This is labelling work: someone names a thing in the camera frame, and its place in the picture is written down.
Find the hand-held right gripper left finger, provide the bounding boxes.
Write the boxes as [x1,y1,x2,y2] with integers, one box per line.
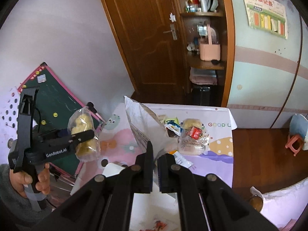
[31,141,154,231]

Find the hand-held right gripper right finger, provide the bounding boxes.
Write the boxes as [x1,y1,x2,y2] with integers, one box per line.
[157,153,280,231]

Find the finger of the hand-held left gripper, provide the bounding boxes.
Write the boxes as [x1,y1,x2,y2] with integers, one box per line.
[68,129,95,148]

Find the clear bag of yellow pastries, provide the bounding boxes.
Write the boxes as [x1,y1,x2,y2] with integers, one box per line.
[67,106,101,163]

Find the white plastic bin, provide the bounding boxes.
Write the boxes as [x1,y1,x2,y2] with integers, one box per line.
[102,162,205,231]

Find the large white snack packet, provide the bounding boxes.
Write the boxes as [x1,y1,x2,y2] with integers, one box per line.
[124,96,169,159]

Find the person's left hand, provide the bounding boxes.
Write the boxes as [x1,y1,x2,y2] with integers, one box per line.
[9,162,51,199]

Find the white and orange snack packet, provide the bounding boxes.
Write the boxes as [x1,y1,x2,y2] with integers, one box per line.
[172,151,194,169]

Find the white board with dark dots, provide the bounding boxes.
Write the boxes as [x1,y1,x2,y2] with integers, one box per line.
[0,88,21,150]

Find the clear bread packet with text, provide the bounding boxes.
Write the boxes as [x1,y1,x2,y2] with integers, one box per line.
[177,127,210,156]

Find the small red snack packet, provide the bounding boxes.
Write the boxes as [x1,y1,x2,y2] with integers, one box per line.
[190,126,203,139]

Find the printed cartoon tablecloth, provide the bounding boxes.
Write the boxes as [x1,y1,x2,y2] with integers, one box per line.
[74,103,237,231]

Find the small yellow bun packet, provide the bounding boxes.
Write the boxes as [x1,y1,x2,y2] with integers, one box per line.
[182,118,205,130]

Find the black suitcase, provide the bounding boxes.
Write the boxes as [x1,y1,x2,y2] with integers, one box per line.
[192,84,218,106]

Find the brown wooden bedpost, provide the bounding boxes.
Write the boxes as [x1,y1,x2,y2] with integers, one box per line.
[249,195,264,213]

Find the folded pink towels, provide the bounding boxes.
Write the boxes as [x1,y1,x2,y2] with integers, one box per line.
[190,68,217,85]

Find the brown wooden door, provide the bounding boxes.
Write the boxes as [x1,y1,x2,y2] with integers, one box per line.
[95,0,190,101]

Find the wooden corner shelf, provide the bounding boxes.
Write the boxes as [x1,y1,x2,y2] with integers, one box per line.
[168,0,235,107]

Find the white pillow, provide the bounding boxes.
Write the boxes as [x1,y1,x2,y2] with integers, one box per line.
[250,178,308,230]

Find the pink plastic basket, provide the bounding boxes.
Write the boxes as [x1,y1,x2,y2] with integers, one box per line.
[199,25,221,61]

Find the pink plastic stool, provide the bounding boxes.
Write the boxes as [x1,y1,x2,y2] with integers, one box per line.
[285,135,304,157]

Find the pale green wardrobe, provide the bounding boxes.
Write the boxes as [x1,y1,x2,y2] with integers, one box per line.
[226,0,308,129]

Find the blue cushion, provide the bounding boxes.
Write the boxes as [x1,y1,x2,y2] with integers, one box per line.
[289,114,308,141]

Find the group of small bottles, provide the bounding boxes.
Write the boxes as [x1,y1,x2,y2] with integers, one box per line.
[185,0,208,13]

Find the green chalkboard with pink frame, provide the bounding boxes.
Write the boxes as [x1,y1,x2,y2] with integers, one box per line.
[17,63,106,181]

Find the metal door handle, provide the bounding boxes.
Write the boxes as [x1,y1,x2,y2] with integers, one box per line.
[163,24,178,41]

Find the wall poster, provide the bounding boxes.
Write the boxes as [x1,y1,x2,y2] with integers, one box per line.
[240,0,288,39]

